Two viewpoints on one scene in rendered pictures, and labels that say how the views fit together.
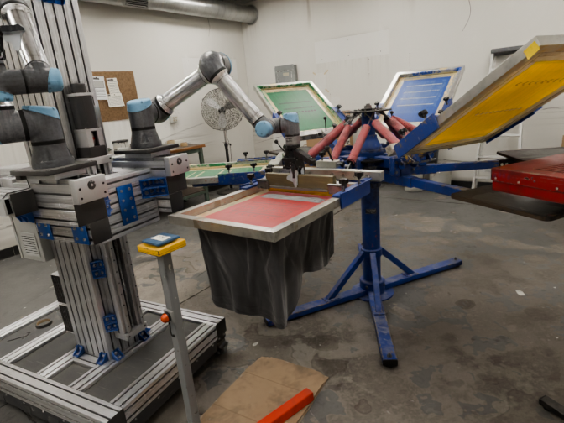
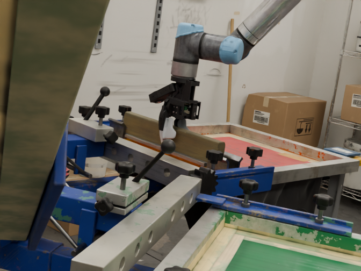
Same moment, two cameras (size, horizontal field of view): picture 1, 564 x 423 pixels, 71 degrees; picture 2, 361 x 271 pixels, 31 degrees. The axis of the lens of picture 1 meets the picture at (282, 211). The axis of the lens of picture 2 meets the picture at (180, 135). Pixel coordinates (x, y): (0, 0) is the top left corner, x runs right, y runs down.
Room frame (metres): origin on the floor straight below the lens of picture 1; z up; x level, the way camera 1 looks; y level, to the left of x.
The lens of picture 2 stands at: (3.83, 0.15, 1.41)
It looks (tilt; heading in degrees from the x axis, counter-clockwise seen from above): 11 degrees down; 187
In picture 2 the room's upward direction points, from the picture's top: 8 degrees clockwise
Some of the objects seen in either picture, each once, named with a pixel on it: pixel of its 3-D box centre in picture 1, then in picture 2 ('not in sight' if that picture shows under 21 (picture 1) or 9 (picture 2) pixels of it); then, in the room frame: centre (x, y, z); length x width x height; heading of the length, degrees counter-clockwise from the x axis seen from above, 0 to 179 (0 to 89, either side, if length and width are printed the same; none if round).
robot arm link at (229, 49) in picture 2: (270, 126); (223, 49); (1.99, 0.02, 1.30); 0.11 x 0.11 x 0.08; 77
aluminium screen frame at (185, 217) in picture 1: (275, 201); (215, 150); (1.80, 0.03, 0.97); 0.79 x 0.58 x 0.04; 143
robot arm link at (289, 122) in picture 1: (290, 124); (189, 43); (1.98, -0.08, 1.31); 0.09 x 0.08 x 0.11; 77
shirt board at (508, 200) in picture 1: (446, 187); not in sight; (2.02, -0.87, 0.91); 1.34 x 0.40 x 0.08; 23
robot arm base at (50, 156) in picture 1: (50, 153); not in sight; (1.58, 0.88, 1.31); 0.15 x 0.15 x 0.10
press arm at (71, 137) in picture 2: not in sight; (70, 146); (2.25, -0.31, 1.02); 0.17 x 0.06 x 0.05; 143
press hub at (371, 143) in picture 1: (370, 204); not in sight; (2.64, -0.61, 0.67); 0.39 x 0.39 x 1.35
